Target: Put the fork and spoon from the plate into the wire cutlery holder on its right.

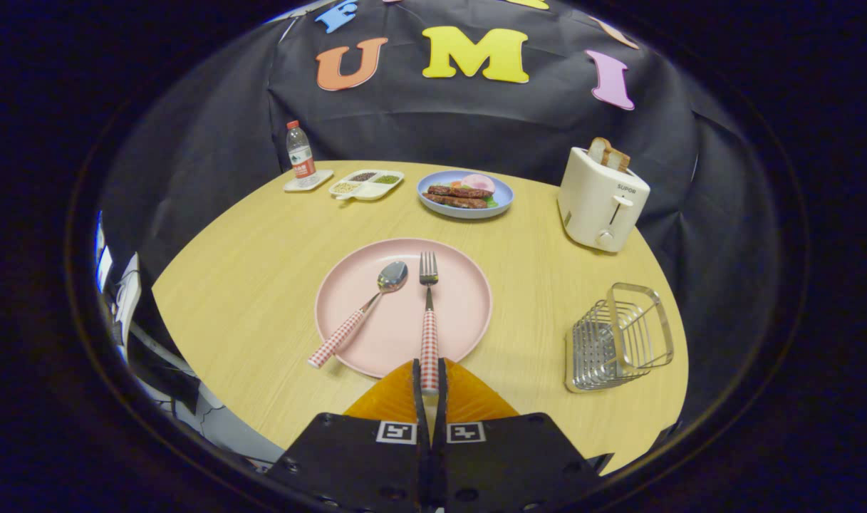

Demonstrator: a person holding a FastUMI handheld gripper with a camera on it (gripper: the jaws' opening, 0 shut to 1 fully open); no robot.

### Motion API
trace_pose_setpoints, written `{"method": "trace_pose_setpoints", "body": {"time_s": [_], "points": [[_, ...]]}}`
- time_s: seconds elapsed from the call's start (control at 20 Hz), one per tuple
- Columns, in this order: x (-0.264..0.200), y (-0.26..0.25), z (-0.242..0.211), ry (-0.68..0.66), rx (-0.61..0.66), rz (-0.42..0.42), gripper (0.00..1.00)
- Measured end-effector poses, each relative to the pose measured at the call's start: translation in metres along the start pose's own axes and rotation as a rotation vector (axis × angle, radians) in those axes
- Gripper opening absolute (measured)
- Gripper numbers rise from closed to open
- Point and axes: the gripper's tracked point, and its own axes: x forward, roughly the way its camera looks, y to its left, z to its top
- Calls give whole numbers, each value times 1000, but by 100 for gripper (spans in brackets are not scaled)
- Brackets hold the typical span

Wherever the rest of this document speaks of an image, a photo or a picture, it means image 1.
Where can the white divided condiment dish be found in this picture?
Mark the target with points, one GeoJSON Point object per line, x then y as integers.
{"type": "Point", "coordinates": [367, 184]}

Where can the grilled meat strip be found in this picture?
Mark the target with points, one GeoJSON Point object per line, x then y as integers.
{"type": "Point", "coordinates": [465, 191]}
{"type": "Point", "coordinates": [456, 202]}

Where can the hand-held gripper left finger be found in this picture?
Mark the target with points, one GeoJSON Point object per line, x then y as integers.
{"type": "Point", "coordinates": [419, 406]}

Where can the blue plate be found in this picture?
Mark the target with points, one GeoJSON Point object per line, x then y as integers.
{"type": "Point", "coordinates": [503, 192]}

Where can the toast bread slice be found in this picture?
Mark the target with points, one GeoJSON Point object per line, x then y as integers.
{"type": "Point", "coordinates": [598, 149]}
{"type": "Point", "coordinates": [618, 158]}

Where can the pink plate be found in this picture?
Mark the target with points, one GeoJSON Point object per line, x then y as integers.
{"type": "Point", "coordinates": [390, 335]}

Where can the white toaster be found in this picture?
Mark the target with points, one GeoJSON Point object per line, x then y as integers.
{"type": "Point", "coordinates": [600, 206]}

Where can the clear water bottle red label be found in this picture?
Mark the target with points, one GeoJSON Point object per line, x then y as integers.
{"type": "Point", "coordinates": [300, 153]}

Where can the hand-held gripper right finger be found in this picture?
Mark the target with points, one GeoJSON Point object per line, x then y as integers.
{"type": "Point", "coordinates": [442, 406]}

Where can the pink ham slice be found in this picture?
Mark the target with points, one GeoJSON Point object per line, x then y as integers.
{"type": "Point", "coordinates": [478, 182]}

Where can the white square coaster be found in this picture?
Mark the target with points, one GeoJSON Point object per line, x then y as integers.
{"type": "Point", "coordinates": [308, 182]}

